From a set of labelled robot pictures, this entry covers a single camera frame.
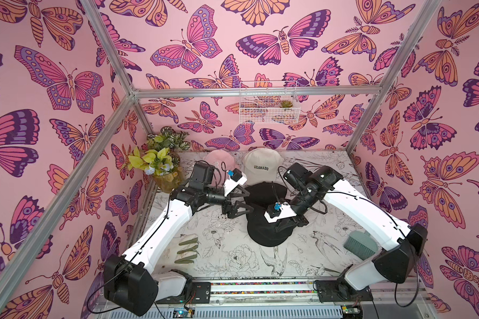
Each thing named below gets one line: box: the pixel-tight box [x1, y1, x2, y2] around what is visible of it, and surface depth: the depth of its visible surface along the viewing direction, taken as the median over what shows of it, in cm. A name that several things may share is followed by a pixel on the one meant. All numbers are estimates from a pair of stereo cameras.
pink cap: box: [204, 149, 236, 185], surface depth 106 cm
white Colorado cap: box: [242, 147, 285, 186], surface depth 108 cm
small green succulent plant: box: [279, 99, 294, 108], surface depth 94 cm
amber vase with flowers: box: [127, 126, 191, 194], surface depth 93 cm
